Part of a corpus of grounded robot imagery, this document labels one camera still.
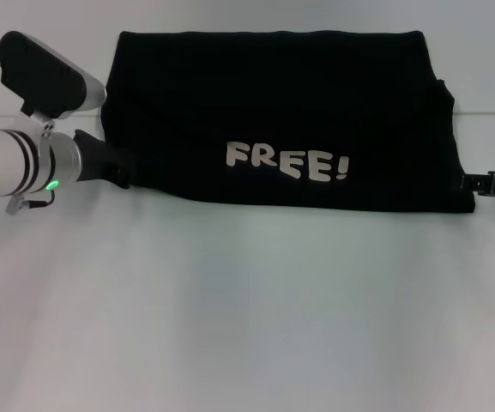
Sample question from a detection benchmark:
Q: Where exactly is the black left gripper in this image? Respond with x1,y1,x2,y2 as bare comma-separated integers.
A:
73,130,140,191

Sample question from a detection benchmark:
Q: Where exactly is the black shirt with FREE print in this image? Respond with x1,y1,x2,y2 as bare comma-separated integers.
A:
100,29,476,215

